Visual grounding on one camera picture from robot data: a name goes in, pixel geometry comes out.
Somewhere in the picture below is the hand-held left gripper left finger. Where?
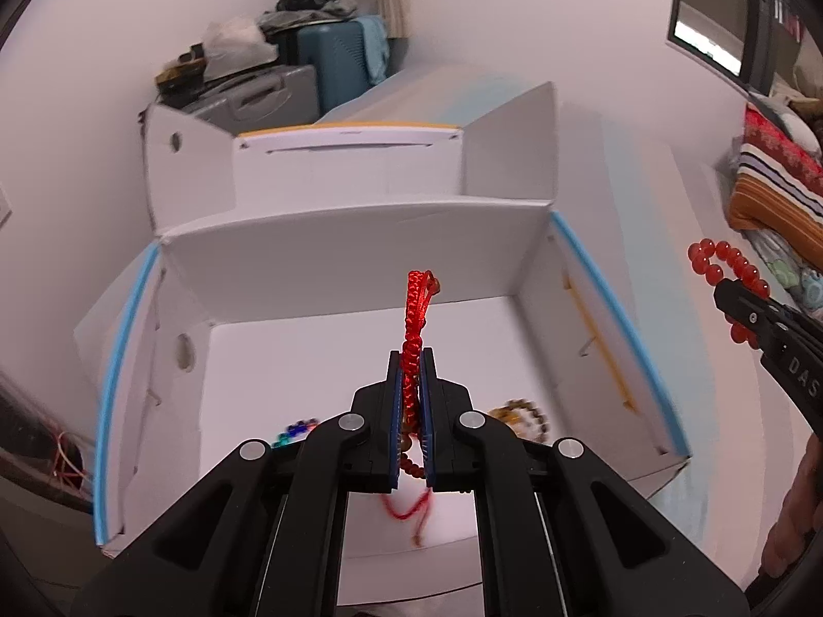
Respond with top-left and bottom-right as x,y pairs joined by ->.
70,350 -> 403,617

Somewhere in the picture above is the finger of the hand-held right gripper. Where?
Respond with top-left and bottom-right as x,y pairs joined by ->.
713,277 -> 796,353

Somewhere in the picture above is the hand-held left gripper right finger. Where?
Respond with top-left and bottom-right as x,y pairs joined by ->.
418,350 -> 750,617

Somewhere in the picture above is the red bead bracelet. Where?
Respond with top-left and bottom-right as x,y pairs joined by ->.
687,238 -> 774,349

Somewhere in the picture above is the multicoloured bead bracelet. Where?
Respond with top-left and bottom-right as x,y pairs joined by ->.
270,419 -> 321,451

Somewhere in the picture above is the brown wooden bead bracelet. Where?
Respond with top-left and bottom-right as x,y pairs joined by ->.
487,398 -> 552,443

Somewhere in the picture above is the red cord bracelet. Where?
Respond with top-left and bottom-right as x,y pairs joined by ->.
384,268 -> 446,546

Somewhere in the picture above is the white cardboard box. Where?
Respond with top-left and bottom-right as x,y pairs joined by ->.
73,81 -> 693,606

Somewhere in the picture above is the person's right hand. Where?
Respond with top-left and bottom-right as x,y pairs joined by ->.
759,435 -> 823,583

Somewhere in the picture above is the floral quilt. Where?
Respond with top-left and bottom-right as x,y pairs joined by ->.
746,225 -> 823,323

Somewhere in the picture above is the striped blanket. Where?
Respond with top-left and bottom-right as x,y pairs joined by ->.
726,103 -> 823,233

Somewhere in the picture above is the dark framed window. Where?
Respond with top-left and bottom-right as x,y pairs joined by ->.
667,0 -> 823,99

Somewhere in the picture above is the grey suitcase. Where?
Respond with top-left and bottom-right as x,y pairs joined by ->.
185,64 -> 323,137

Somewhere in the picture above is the blue suitcase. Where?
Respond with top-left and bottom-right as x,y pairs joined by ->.
278,16 -> 380,124

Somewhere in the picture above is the light blue cloth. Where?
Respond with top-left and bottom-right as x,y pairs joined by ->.
355,16 -> 391,86

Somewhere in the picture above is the dark basket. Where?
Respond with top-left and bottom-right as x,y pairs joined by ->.
154,44 -> 208,89

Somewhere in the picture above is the clear plastic bag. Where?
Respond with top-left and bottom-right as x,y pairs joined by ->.
202,17 -> 275,73

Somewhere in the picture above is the pile of dark clothes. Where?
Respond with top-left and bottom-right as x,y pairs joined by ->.
259,0 -> 359,31

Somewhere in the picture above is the orange wire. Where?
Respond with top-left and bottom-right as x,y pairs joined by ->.
52,429 -> 92,497

